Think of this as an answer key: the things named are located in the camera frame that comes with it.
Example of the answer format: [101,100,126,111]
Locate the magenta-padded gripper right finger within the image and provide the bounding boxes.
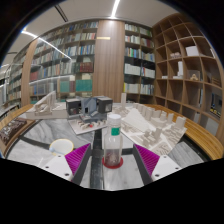
[132,143,183,186]

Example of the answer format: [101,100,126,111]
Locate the glass-fronted bookshelf row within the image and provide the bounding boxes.
[0,49,31,111]

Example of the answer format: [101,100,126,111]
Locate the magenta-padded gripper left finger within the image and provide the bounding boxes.
[39,143,93,187]

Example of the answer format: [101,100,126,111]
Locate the beige ramp architectural model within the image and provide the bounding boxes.
[25,90,68,121]

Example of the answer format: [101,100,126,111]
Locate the dark grey house model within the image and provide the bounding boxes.
[65,95,114,136]

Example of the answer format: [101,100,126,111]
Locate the flat round red coaster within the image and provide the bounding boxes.
[101,156,125,170]

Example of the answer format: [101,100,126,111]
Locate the wooden cubby shelf unit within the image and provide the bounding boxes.
[152,13,224,138]

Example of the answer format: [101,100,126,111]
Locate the white city block model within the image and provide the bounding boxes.
[111,92,188,157]

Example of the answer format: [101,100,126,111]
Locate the narrow dark bookshelf with books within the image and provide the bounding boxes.
[123,22,157,105]

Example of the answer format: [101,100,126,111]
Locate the white mug yellow handle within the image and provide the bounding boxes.
[48,138,75,157]

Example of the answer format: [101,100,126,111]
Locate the clear plastic bottle green label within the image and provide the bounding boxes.
[103,113,124,167]

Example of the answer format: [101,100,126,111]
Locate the wide dark bookshelf with books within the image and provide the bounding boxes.
[28,20,100,105]

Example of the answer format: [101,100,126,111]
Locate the straight ceiling light strip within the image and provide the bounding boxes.
[109,0,122,20]

